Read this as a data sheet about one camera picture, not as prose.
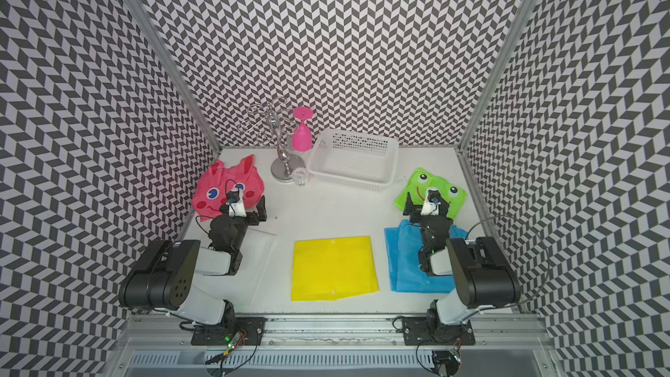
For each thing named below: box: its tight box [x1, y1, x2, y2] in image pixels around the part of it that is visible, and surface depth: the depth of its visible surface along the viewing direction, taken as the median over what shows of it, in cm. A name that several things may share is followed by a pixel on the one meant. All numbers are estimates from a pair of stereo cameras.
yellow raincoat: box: [290, 235, 380, 302], surface depth 84 cm
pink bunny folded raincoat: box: [191, 154, 265, 222], surface depth 107 cm
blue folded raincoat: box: [383, 219, 455, 294], surface depth 88 cm
